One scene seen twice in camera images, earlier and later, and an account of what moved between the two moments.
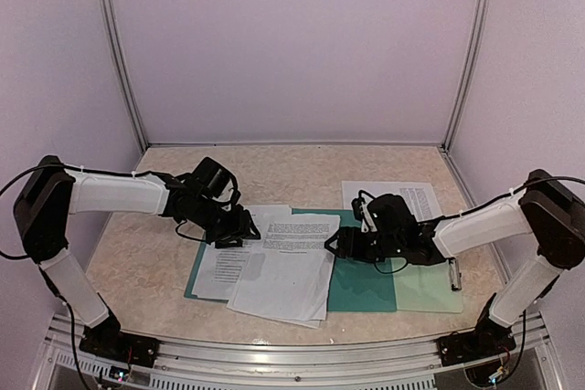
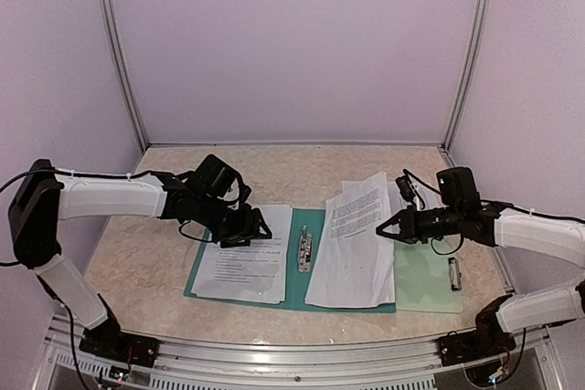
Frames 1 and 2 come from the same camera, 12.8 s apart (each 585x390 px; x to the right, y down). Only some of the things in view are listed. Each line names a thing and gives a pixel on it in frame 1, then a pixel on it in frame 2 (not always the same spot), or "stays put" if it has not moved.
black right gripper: (349, 245) -> (409, 226)
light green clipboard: (425, 288) stays put
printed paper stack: (289, 276) -> (356, 265)
